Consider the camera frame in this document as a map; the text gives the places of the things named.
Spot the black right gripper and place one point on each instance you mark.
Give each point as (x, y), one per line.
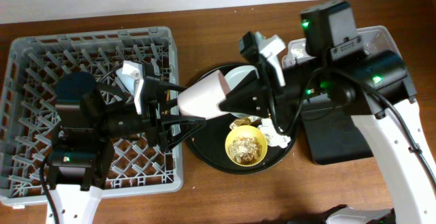
(268, 92)

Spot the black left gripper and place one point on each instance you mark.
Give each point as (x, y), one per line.
(152, 116)

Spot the white round plate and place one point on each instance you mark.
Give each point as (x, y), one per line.
(236, 75)

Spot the gold snack wrapper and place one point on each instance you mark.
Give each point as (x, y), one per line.
(251, 121)

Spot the pink cup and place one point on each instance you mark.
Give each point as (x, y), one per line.
(203, 98)

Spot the yellow bowl with food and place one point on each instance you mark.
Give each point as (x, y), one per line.
(246, 146)

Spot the white tissue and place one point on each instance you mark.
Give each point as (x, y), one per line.
(272, 137)

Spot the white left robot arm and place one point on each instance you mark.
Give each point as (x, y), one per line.
(73, 175)

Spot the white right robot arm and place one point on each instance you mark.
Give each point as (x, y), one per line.
(376, 90)

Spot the grey plastic dishwasher rack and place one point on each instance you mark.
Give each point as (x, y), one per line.
(28, 116)

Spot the round black tray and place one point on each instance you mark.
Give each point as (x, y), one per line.
(208, 144)

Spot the black rectangular tray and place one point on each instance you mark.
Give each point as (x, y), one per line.
(331, 134)

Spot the clear plastic bin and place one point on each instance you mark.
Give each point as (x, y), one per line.
(375, 39)

